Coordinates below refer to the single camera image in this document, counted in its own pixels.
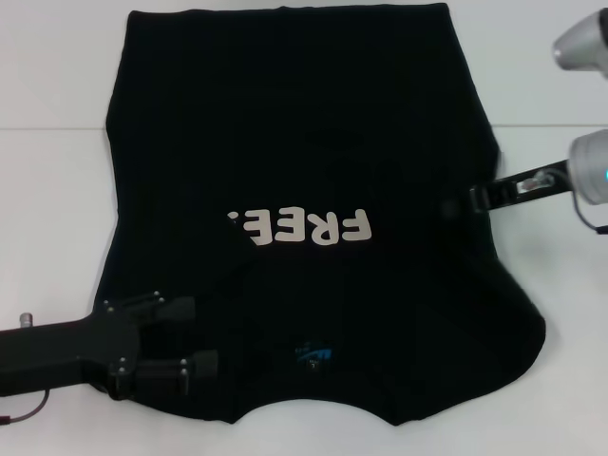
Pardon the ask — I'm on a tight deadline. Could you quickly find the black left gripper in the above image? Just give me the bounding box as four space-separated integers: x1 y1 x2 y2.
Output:
0 291 220 399

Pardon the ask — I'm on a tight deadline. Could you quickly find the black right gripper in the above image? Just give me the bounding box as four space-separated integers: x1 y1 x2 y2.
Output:
438 159 575 221

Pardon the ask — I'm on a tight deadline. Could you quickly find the black shirt with FREE print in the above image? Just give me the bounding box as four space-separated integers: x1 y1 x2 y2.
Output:
92 2 547 428

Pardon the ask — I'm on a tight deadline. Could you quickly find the right gripper cable with plug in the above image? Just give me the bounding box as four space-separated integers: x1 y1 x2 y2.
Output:
571 187 608 238

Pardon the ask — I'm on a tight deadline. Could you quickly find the gripper cable with plug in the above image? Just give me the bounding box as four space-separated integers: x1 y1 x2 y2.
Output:
571 187 608 238
0 311 49 425

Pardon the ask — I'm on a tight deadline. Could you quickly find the left gripper cable with plug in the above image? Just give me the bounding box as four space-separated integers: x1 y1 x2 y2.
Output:
0 311 49 425

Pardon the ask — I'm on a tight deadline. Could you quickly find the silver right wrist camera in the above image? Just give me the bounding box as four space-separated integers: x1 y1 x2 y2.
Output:
550 10 608 81

